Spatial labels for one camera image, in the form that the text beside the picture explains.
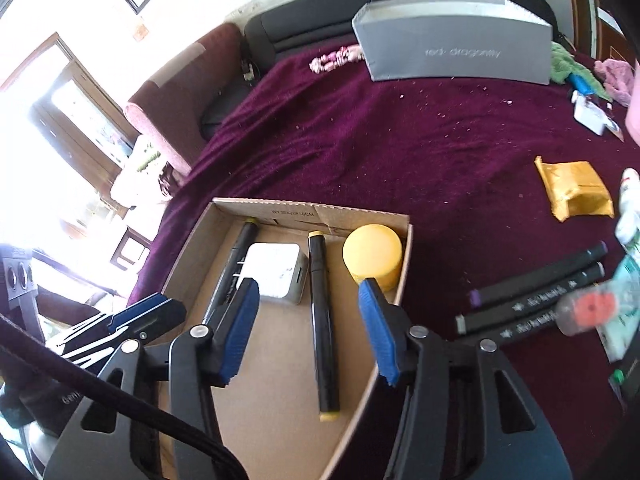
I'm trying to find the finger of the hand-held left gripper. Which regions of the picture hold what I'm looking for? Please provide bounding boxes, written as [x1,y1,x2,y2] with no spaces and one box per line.
[52,316,126,367]
[107,292,187,345]

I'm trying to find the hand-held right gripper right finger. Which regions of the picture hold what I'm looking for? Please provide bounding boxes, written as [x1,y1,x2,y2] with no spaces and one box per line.
[357,277,573,480]

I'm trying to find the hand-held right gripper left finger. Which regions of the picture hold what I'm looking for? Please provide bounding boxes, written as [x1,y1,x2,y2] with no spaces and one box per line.
[44,277,262,480]

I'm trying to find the shallow cardboard box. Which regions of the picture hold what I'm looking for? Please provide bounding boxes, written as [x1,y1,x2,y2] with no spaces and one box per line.
[150,197,415,480]

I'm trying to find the black marker grey cap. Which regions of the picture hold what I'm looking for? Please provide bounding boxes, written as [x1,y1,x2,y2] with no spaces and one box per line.
[455,261,606,336]

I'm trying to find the black marker purple cap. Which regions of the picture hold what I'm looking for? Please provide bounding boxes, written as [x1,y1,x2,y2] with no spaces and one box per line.
[467,241,608,311]

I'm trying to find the clear tube orange contents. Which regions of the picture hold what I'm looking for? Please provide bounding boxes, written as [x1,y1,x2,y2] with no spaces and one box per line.
[557,280,621,336]

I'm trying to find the yellow snack packet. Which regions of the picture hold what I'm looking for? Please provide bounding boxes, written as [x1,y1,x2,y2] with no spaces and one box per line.
[534,156,615,222]

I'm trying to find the black marker yellow caps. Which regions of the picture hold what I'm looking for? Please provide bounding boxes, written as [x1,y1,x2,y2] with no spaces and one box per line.
[202,216,260,326]
[306,230,343,422]

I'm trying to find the wooden side table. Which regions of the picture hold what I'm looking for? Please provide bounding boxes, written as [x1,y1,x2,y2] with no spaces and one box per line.
[110,225,151,266]

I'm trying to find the white charger cube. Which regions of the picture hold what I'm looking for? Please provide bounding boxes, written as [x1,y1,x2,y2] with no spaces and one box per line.
[239,242,308,306]

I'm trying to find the yellow round container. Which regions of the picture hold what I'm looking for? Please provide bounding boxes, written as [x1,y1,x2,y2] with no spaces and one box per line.
[342,224,404,293]

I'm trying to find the grey panel with round holes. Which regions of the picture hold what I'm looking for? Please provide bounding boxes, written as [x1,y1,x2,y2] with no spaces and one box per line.
[0,245,36,321]

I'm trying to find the black marker green cap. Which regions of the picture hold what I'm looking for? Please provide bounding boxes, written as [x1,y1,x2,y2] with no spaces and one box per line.
[607,360,640,406]

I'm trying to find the turquoise tissue pack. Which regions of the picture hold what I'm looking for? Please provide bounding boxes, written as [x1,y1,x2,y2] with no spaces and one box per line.
[597,255,640,361]

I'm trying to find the white bottle green label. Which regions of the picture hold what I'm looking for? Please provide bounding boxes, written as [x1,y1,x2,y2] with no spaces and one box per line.
[614,167,640,256]

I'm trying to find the grey shoebox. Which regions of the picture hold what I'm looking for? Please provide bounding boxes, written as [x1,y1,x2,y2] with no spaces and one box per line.
[351,0,555,85]

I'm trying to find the white plastic case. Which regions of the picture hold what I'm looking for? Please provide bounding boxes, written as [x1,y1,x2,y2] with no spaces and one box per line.
[572,91,621,136]

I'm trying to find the green cloth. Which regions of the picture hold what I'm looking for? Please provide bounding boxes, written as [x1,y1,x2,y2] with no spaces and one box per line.
[550,42,611,103]

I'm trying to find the pink tumbler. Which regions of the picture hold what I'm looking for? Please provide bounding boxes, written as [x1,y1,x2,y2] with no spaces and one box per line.
[622,60,640,148]

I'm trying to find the pink cloth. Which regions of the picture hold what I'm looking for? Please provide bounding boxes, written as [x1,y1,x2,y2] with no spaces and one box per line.
[594,58,637,107]

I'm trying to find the wooden shelf unit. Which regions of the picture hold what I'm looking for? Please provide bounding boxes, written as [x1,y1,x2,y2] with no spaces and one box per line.
[565,0,640,76]

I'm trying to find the black braided cable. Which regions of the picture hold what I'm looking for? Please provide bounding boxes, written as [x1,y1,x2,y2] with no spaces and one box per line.
[0,312,248,480]

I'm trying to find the wooden window frame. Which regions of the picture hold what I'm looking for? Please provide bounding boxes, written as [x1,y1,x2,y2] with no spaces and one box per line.
[0,32,146,176]

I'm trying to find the pink bead string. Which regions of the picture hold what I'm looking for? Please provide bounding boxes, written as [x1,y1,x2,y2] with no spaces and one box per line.
[309,45,363,75]

